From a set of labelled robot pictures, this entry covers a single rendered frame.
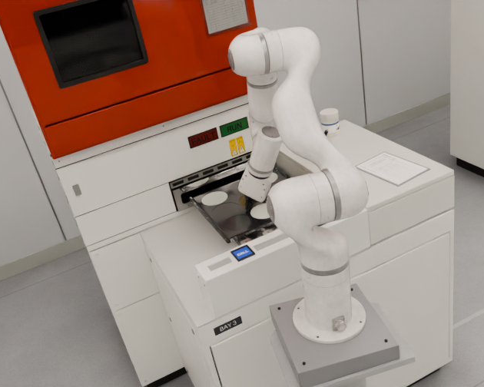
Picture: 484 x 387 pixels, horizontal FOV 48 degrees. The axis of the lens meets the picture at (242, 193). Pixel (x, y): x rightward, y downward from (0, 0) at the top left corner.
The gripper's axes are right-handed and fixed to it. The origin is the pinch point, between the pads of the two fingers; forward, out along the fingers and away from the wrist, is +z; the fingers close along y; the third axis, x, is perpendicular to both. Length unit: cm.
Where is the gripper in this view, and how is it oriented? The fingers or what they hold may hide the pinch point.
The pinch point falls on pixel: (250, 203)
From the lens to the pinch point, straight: 191.0
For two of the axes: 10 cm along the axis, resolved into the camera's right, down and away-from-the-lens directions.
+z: -2.0, 7.3, 6.5
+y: 8.6, 4.5, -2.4
